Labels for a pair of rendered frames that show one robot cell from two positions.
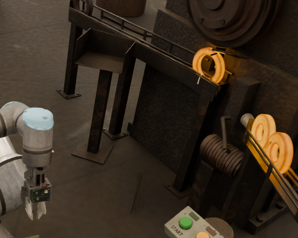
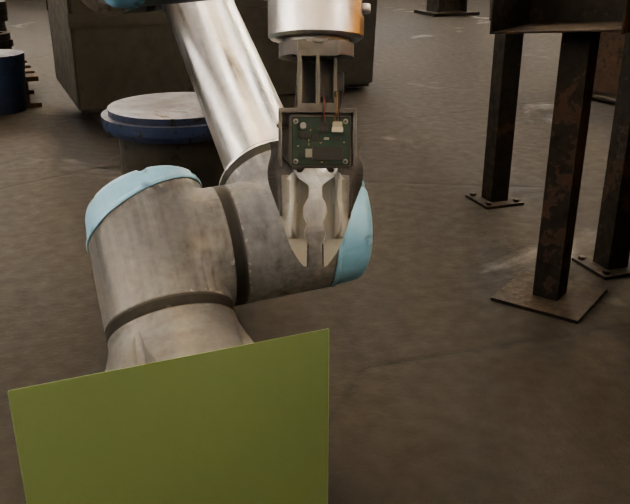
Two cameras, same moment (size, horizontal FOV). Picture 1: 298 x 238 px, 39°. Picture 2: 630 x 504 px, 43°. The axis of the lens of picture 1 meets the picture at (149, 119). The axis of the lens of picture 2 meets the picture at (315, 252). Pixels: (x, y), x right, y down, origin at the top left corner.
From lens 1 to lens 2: 0.86 m
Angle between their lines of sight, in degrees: 28
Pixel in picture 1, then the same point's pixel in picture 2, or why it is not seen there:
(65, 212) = (464, 411)
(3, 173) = (251, 176)
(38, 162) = (308, 13)
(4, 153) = (265, 135)
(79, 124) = (515, 250)
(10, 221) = not seen: hidden behind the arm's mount
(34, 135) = not seen: outside the picture
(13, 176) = not seen: hidden behind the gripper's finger
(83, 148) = (523, 288)
